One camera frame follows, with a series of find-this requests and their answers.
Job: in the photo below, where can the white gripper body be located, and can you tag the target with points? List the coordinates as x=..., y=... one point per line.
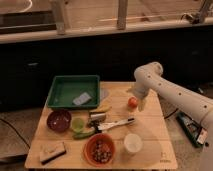
x=139, y=91

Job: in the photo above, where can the red apple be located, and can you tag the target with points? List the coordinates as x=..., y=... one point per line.
x=132, y=102

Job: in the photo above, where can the green bin with clutter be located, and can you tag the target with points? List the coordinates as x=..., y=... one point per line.
x=195, y=133

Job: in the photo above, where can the yellow banana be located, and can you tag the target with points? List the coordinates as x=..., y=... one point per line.
x=101, y=109

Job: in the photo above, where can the small metal can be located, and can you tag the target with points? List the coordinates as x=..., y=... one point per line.
x=97, y=117

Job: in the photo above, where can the wooden block eraser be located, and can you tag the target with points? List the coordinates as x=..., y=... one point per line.
x=50, y=152

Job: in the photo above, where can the green plastic tray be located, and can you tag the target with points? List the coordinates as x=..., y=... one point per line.
x=66, y=88

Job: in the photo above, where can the dark red bowl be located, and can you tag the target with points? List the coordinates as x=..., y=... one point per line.
x=59, y=121

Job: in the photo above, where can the small green cup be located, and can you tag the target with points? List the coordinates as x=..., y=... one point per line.
x=77, y=125

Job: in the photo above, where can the orange bowl with nuts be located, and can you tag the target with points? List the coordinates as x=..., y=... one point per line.
x=99, y=150

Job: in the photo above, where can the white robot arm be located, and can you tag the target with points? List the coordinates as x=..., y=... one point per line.
x=198, y=107

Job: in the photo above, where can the grey sponge in tray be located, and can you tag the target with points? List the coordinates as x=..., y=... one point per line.
x=82, y=99

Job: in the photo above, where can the white paper cup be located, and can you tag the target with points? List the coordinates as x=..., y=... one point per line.
x=132, y=143

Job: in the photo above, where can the green cucumber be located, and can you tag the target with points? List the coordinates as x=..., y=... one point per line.
x=83, y=135

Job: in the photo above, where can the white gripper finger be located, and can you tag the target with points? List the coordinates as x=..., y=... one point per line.
x=141, y=104

